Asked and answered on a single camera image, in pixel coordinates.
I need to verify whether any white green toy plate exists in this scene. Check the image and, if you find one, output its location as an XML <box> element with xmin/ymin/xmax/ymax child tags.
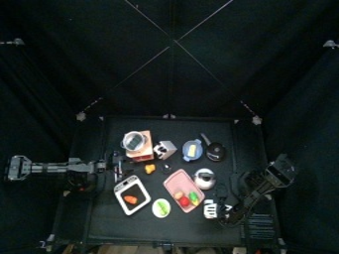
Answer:
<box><xmin>151</xmin><ymin>197</ymin><xmax>172</xmax><ymax>219</ymax></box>

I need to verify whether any wooden pink toy stove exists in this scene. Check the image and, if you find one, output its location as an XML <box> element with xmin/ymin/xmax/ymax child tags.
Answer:
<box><xmin>123</xmin><ymin>130</ymin><xmax>156</xmax><ymax>164</ymax></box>

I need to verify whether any silver toy pot with lid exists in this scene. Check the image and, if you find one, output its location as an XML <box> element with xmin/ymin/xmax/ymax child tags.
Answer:
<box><xmin>119</xmin><ymin>130</ymin><xmax>148</xmax><ymax>152</ymax></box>

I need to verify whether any orange toy croissant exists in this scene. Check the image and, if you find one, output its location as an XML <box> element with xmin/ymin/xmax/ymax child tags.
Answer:
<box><xmin>143</xmin><ymin>163</ymin><xmax>158</xmax><ymax>176</ymax></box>

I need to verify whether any silver toy kettle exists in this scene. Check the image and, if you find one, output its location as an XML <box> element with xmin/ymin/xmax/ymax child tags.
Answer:
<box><xmin>194</xmin><ymin>168</ymin><xmax>219</xmax><ymax>191</ymax></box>

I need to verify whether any green yellow toy corn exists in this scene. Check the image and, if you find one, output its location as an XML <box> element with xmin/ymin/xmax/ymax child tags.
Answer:
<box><xmin>188</xmin><ymin>190</ymin><xmax>202</xmax><ymax>206</ymax></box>

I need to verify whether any white black toy baking tray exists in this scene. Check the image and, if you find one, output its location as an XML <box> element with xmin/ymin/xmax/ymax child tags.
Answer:
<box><xmin>112</xmin><ymin>175</ymin><xmax>152</xmax><ymax>216</ymax></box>

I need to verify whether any orange toy carrot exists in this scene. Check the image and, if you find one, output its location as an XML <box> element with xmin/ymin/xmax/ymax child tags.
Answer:
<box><xmin>123</xmin><ymin>194</ymin><xmax>139</xmax><ymax>205</ymax></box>

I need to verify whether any red toy tomato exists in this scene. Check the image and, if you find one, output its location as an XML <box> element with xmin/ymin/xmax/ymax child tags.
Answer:
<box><xmin>178</xmin><ymin>196</ymin><xmax>192</xmax><ymax>208</ymax></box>

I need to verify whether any grey toy toaster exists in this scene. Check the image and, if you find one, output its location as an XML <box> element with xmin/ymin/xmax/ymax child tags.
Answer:
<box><xmin>152</xmin><ymin>140</ymin><xmax>179</xmax><ymax>161</ymax></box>

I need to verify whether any pink toy cutting board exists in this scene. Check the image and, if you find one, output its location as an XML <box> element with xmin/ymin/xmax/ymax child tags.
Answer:
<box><xmin>162</xmin><ymin>168</ymin><xmax>207</xmax><ymax>214</ymax></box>

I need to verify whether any black toy frying pan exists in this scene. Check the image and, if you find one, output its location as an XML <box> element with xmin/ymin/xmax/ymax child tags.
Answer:
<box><xmin>199</xmin><ymin>132</ymin><xmax>228</xmax><ymax>163</ymax></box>

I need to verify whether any green toy vegetable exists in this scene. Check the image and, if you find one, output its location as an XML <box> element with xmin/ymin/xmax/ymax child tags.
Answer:
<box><xmin>156</xmin><ymin>200</ymin><xmax>168</xmax><ymax>215</ymax></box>

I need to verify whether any blue toy pan with butter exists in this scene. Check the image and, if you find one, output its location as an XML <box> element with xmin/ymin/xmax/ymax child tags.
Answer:
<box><xmin>182</xmin><ymin>138</ymin><xmax>206</xmax><ymax>163</ymax></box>

